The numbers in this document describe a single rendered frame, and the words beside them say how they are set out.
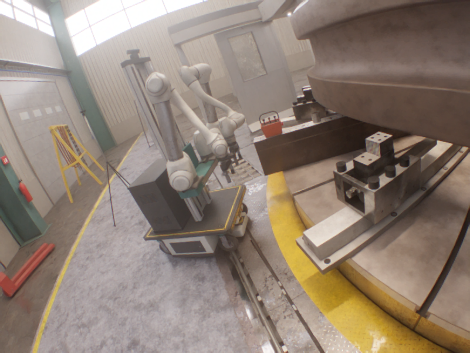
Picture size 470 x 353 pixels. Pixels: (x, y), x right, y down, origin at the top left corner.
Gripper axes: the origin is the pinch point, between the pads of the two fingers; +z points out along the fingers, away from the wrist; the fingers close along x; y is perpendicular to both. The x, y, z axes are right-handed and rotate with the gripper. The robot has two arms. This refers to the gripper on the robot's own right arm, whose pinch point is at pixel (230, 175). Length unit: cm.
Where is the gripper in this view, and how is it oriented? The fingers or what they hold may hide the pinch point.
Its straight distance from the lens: 177.9
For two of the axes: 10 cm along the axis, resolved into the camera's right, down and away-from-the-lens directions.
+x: -2.1, 5.0, -8.4
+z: 3.4, 8.4, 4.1
